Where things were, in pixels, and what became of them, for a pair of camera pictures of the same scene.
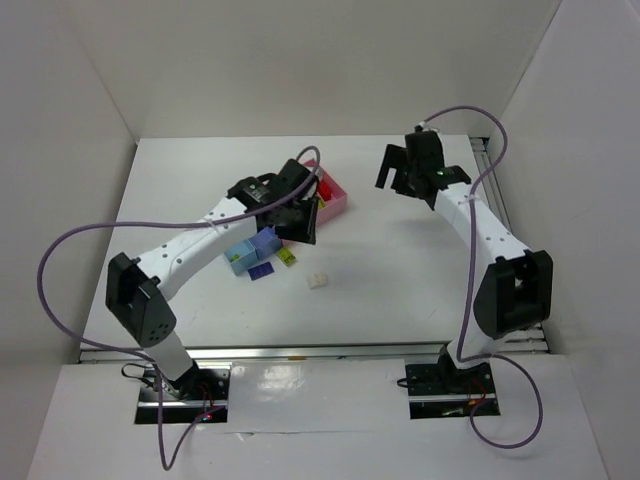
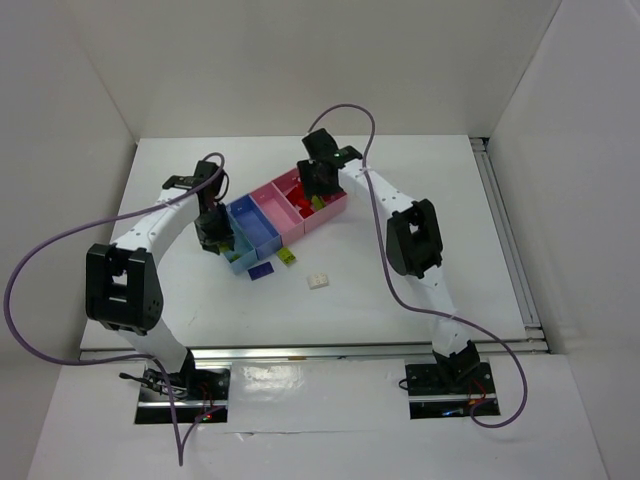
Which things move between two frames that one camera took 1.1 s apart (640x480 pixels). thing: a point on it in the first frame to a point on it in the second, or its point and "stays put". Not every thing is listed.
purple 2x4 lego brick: [260, 271] stays put
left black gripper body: [298, 220] to [215, 238]
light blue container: [248, 256] stays put
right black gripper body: [400, 171] to [318, 185]
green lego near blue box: [286, 255] stays put
